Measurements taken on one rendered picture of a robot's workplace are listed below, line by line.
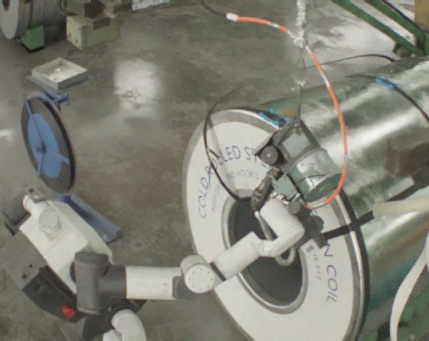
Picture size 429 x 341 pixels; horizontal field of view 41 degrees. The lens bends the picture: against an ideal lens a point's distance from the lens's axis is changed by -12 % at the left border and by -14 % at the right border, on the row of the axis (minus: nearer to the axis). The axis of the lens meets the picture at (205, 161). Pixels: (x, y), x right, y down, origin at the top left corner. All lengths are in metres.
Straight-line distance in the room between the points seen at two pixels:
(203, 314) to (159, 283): 1.82
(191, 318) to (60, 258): 1.78
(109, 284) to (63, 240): 0.21
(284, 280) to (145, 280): 1.34
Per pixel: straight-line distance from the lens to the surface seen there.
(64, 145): 3.45
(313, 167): 1.95
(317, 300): 2.44
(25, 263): 1.76
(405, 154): 1.11
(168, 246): 3.88
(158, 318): 3.41
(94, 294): 1.62
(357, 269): 2.17
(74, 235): 1.72
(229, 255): 1.65
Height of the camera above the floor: 2.45
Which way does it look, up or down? 32 degrees down
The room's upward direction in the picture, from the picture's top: straight up
